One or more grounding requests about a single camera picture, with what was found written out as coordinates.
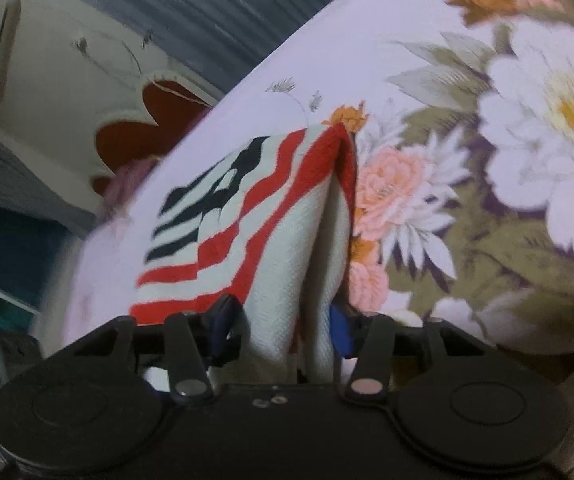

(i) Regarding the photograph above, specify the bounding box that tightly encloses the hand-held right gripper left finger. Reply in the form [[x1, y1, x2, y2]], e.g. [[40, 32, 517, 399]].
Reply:
[[81, 294, 242, 405]]

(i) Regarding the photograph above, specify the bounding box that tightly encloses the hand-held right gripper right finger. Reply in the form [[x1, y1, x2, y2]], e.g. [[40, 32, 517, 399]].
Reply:
[[329, 303, 474, 405]]

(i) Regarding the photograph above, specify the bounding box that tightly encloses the white black red striped garment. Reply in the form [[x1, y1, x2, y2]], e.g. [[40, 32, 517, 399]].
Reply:
[[130, 122, 361, 385]]

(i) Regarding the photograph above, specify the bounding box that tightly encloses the crumpled purple cloth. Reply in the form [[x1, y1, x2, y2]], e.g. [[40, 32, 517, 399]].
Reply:
[[101, 157, 164, 222]]

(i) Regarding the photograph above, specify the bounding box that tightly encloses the red heart-shaped headboard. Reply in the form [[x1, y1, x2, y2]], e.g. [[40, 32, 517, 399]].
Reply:
[[90, 72, 224, 196]]

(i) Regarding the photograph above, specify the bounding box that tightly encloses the dark teal furniture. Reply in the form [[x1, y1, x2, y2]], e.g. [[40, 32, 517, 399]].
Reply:
[[0, 199, 70, 411]]

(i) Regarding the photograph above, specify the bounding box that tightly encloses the grey blue curtain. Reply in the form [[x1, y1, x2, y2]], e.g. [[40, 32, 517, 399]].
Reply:
[[0, 122, 99, 233], [62, 0, 360, 97]]

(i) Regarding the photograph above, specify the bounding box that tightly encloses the floral purple bed sheet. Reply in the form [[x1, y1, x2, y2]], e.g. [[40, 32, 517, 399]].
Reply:
[[64, 0, 574, 480]]

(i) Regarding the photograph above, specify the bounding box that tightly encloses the thin hanging string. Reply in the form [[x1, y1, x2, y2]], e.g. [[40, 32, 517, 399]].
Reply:
[[71, 30, 210, 107]]

